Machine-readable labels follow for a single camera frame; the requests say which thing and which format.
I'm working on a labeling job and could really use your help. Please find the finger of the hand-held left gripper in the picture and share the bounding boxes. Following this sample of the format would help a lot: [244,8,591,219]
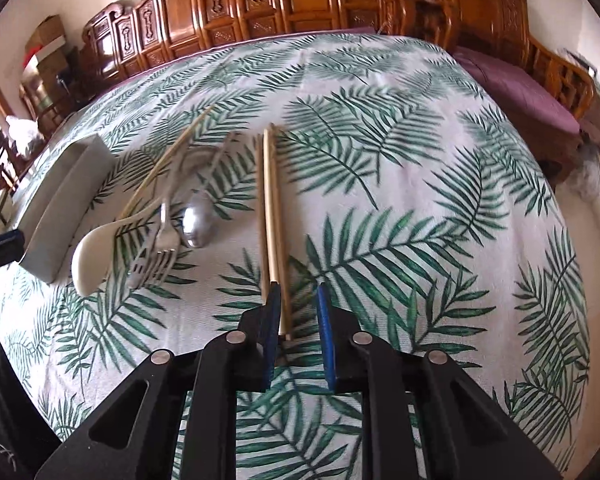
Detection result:
[0,246,25,282]
[0,231,26,257]

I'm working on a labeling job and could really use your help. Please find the white plastic bag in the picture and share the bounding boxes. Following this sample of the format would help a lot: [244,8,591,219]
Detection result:
[6,115,47,157]

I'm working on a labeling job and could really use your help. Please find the brown wooden chopstick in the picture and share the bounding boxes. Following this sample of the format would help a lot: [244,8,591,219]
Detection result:
[261,127,277,306]
[270,125,293,342]

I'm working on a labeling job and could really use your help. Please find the wooden chair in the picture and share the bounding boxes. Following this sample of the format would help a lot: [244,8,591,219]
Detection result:
[0,127,33,233]

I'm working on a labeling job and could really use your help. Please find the long carved wooden bench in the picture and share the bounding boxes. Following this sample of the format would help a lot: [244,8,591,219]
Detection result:
[82,0,406,92]

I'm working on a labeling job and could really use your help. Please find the dark clothing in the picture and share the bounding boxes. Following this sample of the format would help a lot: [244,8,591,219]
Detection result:
[0,337,63,480]

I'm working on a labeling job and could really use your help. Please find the leaf-print tablecloth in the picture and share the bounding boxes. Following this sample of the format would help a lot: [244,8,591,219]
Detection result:
[0,30,593,480]

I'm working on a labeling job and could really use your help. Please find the black furniture piece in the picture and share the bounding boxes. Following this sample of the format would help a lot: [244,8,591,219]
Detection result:
[55,46,97,107]

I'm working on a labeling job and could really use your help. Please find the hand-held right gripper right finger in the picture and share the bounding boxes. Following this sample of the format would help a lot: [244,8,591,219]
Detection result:
[317,283,564,480]

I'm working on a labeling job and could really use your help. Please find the short purple seat cushion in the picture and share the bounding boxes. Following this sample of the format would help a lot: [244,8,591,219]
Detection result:
[452,45,581,136]

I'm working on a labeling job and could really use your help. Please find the stack of cardboard boxes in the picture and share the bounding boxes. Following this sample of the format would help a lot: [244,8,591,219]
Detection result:
[24,14,72,88]

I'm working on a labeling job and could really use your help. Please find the pale chopstick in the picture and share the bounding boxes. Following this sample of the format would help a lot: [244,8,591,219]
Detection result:
[119,105,215,220]

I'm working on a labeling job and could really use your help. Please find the long purple seat cushion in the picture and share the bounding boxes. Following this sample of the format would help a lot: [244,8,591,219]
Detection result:
[120,26,381,81]

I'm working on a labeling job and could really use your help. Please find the white plastic spoons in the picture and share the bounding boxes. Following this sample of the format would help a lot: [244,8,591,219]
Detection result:
[71,204,163,297]

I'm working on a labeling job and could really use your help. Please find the grey rectangular tray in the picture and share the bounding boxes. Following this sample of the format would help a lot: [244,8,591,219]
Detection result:
[19,134,117,283]

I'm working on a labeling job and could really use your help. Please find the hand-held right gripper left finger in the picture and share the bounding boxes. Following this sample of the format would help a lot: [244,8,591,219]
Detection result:
[32,282,283,480]

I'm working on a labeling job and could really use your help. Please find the metal spoon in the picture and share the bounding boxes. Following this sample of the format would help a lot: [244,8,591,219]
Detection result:
[180,131,243,249]

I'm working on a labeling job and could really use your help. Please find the carved wooden armchair bench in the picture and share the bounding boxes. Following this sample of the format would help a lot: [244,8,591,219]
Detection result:
[380,0,598,128]

